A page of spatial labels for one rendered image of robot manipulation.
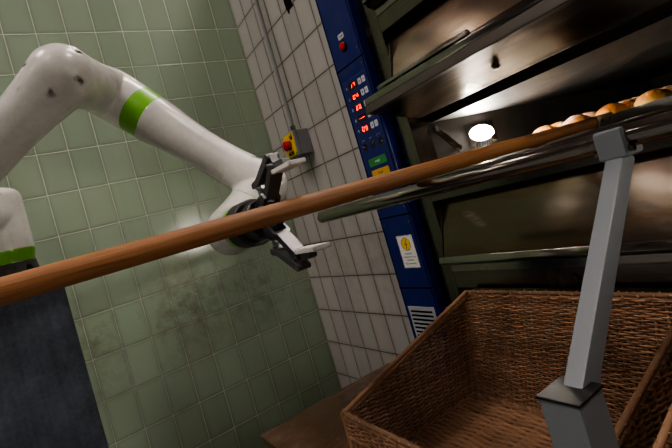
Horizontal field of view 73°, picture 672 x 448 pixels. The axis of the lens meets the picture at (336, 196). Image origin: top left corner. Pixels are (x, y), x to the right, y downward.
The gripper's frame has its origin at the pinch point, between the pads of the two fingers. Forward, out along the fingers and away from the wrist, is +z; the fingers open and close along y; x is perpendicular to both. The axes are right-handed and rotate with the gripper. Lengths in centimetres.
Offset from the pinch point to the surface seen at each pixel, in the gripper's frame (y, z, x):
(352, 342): 58, -103, -62
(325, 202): 0.5, 1.8, -2.2
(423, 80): -21, -11, -45
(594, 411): 25.2, 36.4, -1.2
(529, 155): 2.3, 24.0, -22.3
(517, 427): 60, -11, -42
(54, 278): 0.4, 1.9, 34.1
